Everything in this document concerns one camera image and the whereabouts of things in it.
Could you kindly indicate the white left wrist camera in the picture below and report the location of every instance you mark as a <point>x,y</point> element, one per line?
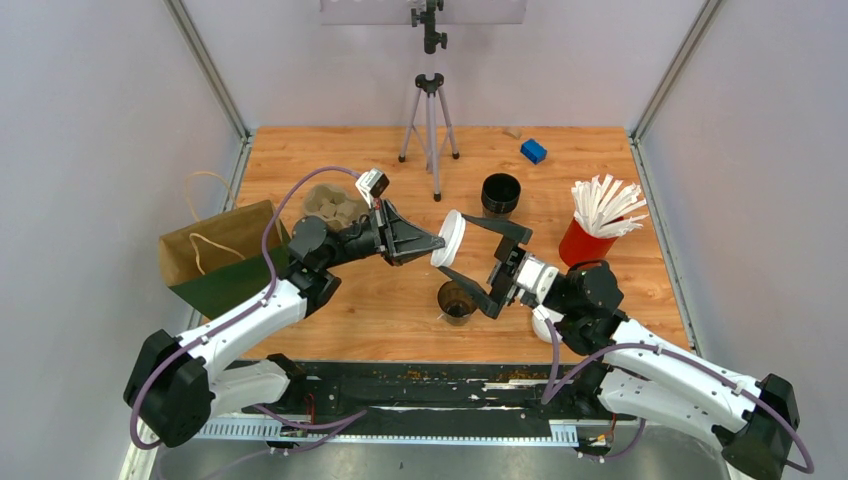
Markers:
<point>371,185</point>

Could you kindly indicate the black paper cup stack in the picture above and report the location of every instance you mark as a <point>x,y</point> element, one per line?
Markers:
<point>500,195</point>

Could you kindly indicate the blue small block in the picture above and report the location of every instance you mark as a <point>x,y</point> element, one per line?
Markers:
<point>533,151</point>

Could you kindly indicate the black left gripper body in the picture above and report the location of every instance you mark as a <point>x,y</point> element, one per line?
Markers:
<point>372,238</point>

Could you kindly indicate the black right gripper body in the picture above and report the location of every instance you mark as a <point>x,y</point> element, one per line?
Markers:
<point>509,265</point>

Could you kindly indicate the green paper bag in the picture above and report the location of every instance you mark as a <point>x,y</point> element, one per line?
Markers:
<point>217,264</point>

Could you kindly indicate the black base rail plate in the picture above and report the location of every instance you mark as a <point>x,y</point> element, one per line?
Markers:
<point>431,400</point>

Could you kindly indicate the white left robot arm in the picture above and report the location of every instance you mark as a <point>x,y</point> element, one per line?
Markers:
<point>180,382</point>

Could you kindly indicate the white single cup lid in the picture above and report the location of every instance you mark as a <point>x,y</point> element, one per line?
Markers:
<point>452,232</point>

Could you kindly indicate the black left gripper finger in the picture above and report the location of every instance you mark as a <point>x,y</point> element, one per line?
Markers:
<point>402,233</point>
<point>400,254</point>

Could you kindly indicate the grey camera tripod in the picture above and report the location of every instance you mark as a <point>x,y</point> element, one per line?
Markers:
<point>438,126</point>

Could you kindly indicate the white plastic lid stack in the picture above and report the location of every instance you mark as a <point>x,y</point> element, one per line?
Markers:
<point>544,323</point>

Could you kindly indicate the brown coffee cup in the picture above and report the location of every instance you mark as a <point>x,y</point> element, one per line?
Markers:
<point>456,305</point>

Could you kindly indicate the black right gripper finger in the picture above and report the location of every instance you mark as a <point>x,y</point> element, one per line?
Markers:
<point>490,303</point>
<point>505,227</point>

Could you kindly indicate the red straw holder cup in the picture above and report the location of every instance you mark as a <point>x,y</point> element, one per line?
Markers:
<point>578,246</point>

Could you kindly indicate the grey pulp cup carrier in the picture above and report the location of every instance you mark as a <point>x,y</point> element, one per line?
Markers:
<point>335,205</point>

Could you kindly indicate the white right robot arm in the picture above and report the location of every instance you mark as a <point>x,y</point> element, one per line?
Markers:
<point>626,367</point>

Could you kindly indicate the small tan block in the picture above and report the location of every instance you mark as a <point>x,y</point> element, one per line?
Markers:
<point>512,132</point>

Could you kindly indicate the white wrapped straws bundle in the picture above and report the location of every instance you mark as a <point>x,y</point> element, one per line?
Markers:
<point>606,208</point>

